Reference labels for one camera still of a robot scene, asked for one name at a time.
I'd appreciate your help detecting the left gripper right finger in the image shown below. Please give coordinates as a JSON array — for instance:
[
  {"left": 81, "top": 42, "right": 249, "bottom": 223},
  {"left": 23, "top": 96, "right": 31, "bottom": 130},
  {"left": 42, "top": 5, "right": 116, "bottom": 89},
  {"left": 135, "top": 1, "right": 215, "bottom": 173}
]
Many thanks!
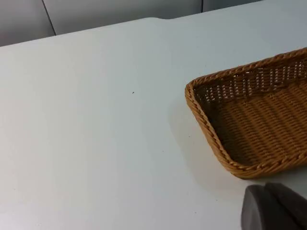
[{"left": 264, "top": 182, "right": 307, "bottom": 230}]

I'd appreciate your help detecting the pale brown wicker basket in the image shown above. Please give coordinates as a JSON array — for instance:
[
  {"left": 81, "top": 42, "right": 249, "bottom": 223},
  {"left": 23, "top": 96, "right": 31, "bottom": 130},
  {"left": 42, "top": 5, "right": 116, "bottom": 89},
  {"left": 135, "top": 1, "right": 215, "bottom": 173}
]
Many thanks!
[{"left": 184, "top": 47, "right": 307, "bottom": 179}]

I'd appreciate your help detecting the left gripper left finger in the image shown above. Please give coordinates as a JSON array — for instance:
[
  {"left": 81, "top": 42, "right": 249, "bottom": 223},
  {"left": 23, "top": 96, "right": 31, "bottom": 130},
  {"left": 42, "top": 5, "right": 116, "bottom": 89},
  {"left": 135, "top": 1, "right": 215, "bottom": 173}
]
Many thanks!
[{"left": 240, "top": 184, "right": 296, "bottom": 230}]

